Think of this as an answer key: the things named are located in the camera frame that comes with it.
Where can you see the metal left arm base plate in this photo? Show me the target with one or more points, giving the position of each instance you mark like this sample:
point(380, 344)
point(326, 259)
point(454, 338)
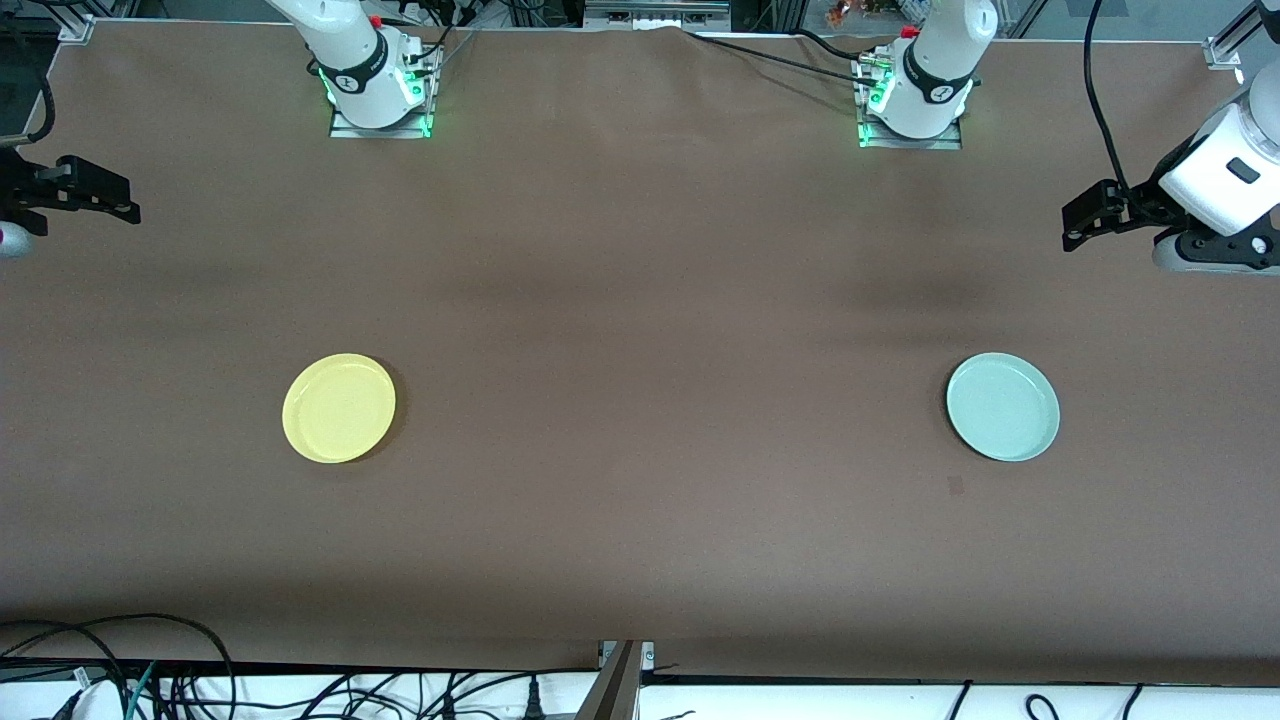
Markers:
point(915, 144)

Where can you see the aluminium frame corner profile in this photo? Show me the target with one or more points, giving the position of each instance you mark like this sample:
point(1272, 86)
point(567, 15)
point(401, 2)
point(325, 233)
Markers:
point(1235, 35)

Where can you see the brown table cover mat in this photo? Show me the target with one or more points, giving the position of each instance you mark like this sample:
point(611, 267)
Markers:
point(640, 300)

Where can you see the white lower shelf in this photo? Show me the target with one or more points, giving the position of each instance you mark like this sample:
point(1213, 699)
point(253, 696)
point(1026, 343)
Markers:
point(800, 705)

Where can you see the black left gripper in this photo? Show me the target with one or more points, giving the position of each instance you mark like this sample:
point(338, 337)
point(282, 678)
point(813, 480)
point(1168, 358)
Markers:
point(1143, 208)

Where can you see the small orange object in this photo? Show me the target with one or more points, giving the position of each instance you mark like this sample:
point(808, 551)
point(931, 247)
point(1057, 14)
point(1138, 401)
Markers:
point(838, 12)

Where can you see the metal corner bracket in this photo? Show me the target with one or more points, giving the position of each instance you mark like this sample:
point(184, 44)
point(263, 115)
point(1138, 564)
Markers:
point(648, 655)

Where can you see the black plug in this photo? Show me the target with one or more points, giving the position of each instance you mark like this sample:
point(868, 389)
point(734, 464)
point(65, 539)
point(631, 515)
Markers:
point(535, 700)

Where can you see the pale green round plate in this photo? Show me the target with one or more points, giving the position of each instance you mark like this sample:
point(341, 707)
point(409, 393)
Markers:
point(1003, 407)

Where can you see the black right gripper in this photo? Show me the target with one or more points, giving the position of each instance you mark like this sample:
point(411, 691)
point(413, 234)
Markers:
point(22, 190)

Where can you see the grey metal box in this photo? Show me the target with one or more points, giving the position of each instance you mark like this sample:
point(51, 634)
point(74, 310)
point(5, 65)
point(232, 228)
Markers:
point(655, 14)

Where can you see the yellow round plate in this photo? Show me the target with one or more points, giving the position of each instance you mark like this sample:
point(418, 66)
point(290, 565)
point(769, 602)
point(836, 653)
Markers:
point(338, 408)

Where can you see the aluminium profile post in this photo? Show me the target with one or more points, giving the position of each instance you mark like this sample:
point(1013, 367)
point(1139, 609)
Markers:
point(615, 690)

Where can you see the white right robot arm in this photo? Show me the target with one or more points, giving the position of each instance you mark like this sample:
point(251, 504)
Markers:
point(370, 108)

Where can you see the small aluminium corner bracket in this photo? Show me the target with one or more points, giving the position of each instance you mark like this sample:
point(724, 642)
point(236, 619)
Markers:
point(78, 28)

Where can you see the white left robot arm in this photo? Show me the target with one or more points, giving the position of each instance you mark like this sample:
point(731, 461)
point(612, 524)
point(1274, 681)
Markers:
point(930, 115)

